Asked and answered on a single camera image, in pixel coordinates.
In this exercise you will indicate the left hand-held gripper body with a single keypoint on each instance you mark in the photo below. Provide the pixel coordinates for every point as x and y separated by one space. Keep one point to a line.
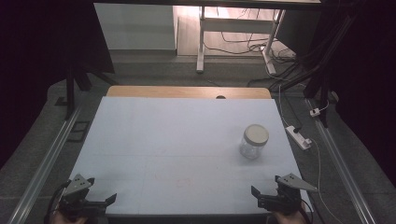
76 194

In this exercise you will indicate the white foam table mat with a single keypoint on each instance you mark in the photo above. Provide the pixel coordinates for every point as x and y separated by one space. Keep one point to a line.
174 149

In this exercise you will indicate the black floor bracket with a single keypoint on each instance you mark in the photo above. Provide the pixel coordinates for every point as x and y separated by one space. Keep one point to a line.
78 132

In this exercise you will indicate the person's right hand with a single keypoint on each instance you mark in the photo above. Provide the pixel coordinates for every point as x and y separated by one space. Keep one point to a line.
289 218

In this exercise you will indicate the black curtain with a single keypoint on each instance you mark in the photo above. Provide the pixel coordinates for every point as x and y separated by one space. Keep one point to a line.
364 77
46 62

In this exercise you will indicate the person's left hand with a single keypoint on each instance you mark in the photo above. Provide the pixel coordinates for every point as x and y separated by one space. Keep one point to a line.
67 219

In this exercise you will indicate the white power strip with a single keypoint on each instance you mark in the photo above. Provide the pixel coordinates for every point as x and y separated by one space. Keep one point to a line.
298 137

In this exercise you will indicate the aluminium floor rail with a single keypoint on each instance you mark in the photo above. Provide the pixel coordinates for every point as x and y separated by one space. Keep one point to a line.
341 168
43 168

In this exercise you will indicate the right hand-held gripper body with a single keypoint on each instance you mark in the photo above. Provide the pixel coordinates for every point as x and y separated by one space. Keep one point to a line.
288 194

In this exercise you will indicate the black metal stand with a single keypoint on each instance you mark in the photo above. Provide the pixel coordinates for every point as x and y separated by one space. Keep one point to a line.
71 90
320 93

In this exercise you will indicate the small white adapter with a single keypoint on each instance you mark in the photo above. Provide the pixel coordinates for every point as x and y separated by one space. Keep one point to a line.
315 112

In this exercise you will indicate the cream jar lid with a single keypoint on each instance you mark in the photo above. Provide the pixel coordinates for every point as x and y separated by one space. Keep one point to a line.
256 134

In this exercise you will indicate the white desk frame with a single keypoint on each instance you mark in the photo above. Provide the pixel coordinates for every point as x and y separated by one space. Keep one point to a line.
236 25

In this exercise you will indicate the clear glass jar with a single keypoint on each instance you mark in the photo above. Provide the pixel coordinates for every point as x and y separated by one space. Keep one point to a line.
250 151

